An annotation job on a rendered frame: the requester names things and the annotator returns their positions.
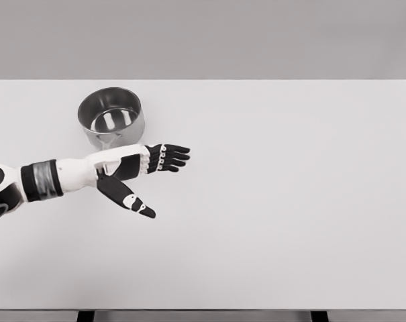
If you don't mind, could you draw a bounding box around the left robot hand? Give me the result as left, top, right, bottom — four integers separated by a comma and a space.
83, 143, 191, 220

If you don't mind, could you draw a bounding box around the silver metal pot with handle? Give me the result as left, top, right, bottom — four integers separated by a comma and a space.
77, 87, 146, 175

